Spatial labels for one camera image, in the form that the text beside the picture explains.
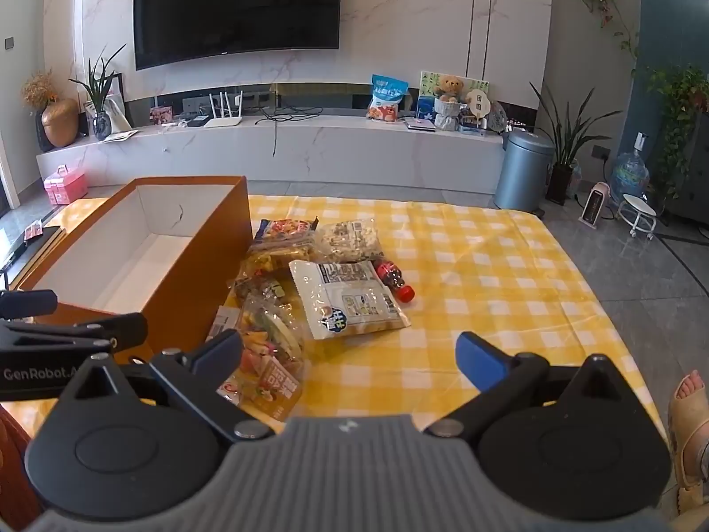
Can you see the dark brown snack bag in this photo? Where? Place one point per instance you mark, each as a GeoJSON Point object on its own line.
{"type": "Point", "coordinates": [265, 287]}

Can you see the blue white snack bag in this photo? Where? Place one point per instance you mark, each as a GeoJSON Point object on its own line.
{"type": "Point", "coordinates": [386, 95]}

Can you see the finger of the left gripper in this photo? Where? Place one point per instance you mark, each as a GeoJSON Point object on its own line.
{"type": "Point", "coordinates": [119, 332]}
{"type": "Point", "coordinates": [23, 304]}

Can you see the small cola bottle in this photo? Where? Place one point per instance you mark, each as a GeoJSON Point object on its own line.
{"type": "Point", "coordinates": [391, 276]}

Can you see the white wifi router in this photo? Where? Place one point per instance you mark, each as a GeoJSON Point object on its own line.
{"type": "Point", "coordinates": [226, 111]}

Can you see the teddy bear in basket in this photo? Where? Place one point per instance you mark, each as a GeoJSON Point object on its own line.
{"type": "Point", "coordinates": [447, 102]}

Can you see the pink small heater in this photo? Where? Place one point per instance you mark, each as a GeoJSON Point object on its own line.
{"type": "Point", "coordinates": [594, 205]}

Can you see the blue glass plant vase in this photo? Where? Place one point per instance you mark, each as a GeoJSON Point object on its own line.
{"type": "Point", "coordinates": [102, 125]}

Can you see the climbing green plant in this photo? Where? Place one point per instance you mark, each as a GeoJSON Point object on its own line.
{"type": "Point", "coordinates": [684, 92]}

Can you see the mixed veggie crisps bag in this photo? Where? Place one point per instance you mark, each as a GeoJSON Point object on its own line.
{"type": "Point", "coordinates": [270, 372]}

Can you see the golden round vase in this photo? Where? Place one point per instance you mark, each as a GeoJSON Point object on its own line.
{"type": "Point", "coordinates": [60, 122]}

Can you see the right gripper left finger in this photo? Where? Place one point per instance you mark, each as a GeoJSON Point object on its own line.
{"type": "Point", "coordinates": [130, 441]}

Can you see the blue water jug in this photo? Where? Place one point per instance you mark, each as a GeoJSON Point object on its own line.
{"type": "Point", "coordinates": [630, 176]}

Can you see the white small stool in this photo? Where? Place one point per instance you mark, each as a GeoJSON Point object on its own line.
{"type": "Point", "coordinates": [638, 215]}

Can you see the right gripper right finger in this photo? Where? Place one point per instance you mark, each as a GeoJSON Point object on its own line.
{"type": "Point", "coordinates": [571, 442]}

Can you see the orange Mitti snack bag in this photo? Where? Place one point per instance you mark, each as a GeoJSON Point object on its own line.
{"type": "Point", "coordinates": [278, 242]}

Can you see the black notebook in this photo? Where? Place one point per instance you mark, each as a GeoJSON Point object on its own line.
{"type": "Point", "coordinates": [26, 254]}

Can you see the person foot in sandal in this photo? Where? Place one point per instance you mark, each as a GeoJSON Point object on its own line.
{"type": "Point", "coordinates": [688, 422]}

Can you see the black wall television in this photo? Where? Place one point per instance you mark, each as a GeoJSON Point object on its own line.
{"type": "Point", "coordinates": [169, 31]}

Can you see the pink storage case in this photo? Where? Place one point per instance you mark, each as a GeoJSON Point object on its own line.
{"type": "Point", "coordinates": [65, 185]}

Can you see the blue metal trash bin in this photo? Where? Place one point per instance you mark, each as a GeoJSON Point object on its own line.
{"type": "Point", "coordinates": [525, 166]}

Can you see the potted long-leaf plant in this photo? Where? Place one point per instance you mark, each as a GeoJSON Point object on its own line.
{"type": "Point", "coordinates": [568, 132]}

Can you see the white marble TV console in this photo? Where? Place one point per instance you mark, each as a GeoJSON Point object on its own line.
{"type": "Point", "coordinates": [331, 149]}

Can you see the orange cardboard box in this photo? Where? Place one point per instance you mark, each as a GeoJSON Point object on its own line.
{"type": "Point", "coordinates": [165, 247]}

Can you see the yellow checkered tablecloth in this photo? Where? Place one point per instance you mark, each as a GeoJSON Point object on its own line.
{"type": "Point", "coordinates": [498, 274]}

